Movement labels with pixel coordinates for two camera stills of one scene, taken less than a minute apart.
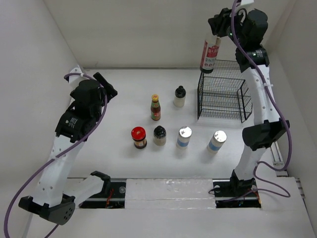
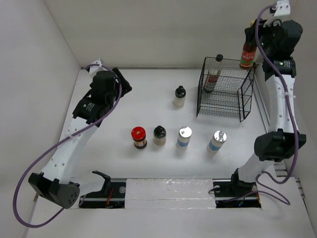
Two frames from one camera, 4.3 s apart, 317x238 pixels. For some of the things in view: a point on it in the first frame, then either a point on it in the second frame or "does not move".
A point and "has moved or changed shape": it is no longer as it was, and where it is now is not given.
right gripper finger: x=214 y=22 to x=250 y=32
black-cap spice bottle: x=179 y=100 does not move
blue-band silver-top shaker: x=184 y=136 does not move
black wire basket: x=224 y=93 does not move
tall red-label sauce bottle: x=209 y=54 to x=213 y=75
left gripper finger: x=100 y=79 to x=118 y=73
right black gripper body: x=226 y=18 to x=267 y=38
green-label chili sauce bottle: x=155 y=108 has moved or changed shape
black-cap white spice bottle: x=159 y=136 does not move
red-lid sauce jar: x=138 y=134 does not move
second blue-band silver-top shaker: x=216 y=142 does not move
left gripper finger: x=110 y=91 to x=126 y=87
